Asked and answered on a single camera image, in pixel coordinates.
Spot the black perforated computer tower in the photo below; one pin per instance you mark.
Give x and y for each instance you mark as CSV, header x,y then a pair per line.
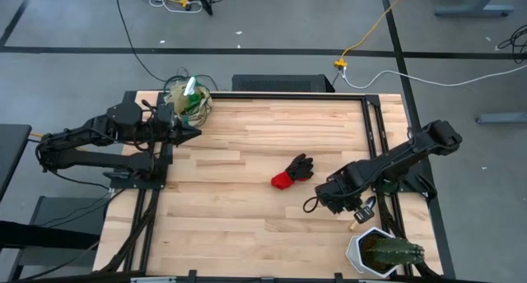
x,y
280,83

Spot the grey desk leg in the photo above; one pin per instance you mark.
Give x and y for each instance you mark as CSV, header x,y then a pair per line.
x,y
473,10

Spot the black stand leg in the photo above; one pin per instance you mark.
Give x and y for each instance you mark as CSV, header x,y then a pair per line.
x,y
203,1

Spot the white hexagonal plant pot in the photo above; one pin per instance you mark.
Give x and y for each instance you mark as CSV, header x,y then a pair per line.
x,y
354,254

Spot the green cactus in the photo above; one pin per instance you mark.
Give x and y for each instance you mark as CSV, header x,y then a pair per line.
x,y
395,252

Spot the black side desk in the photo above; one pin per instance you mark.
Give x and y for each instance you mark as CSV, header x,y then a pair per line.
x,y
12,151

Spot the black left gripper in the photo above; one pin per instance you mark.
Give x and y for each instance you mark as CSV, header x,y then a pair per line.
x,y
169,128

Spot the grey desk foot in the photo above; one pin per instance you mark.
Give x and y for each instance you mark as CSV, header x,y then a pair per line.
x,y
502,118

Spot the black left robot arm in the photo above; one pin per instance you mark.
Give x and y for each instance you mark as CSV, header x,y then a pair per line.
x,y
82,135

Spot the red and black gardening glove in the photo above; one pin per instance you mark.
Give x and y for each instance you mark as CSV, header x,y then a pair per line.
x,y
296,170

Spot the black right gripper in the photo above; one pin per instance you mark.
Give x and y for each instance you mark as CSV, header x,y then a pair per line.
x,y
363,215

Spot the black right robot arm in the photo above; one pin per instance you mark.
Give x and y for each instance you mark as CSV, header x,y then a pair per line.
x,y
391,163

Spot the black flat beam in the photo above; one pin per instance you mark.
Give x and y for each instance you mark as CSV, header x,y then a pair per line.
x,y
41,235

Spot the green spray bottle white nozzle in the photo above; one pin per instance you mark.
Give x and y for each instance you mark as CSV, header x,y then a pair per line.
x,y
190,87

